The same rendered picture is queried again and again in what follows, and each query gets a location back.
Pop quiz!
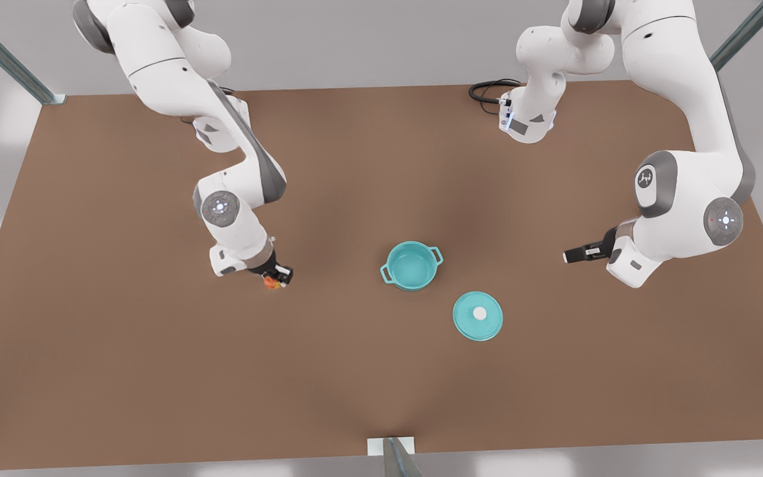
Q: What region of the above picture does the teal lid with white knob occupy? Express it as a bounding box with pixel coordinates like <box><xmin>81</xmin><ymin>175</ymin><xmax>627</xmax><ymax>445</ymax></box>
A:
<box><xmin>452</xmin><ymin>291</ymin><xmax>504</xmax><ymax>342</ymax></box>

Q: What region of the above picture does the teal pot with handles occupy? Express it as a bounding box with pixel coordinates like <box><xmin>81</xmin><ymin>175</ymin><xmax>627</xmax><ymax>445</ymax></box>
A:
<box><xmin>380</xmin><ymin>241</ymin><xmax>444</xmax><ymax>293</ymax></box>

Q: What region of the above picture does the black cable loop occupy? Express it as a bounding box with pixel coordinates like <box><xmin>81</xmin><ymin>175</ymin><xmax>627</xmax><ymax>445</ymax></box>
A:
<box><xmin>468</xmin><ymin>79</ymin><xmax>523</xmax><ymax>116</ymax></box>

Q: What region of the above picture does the silver frame post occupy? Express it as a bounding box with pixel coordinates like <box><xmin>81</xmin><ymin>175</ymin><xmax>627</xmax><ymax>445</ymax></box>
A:
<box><xmin>710</xmin><ymin>0</ymin><xmax>763</xmax><ymax>72</ymax></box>
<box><xmin>367</xmin><ymin>437</ymin><xmax>425</xmax><ymax>477</ymax></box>
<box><xmin>0</xmin><ymin>5</ymin><xmax>66</xmax><ymax>106</ymax></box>

